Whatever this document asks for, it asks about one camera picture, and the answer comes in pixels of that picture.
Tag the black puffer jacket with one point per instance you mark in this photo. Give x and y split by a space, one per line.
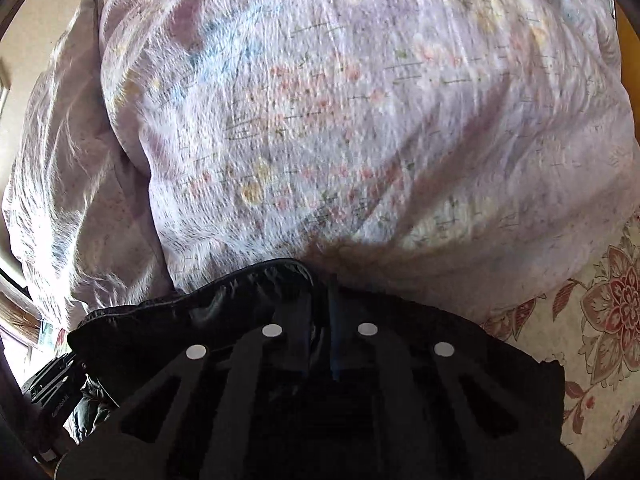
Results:
225 300

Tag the floral bed sheet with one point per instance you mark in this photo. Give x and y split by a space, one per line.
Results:
590 320

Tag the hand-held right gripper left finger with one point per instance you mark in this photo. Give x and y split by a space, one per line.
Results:
295 345

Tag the wooden furniture edge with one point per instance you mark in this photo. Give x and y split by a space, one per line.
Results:
20 310

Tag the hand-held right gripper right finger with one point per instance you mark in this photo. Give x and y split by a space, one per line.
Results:
336 345

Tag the pink floral pillow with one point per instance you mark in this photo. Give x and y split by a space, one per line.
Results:
350 110

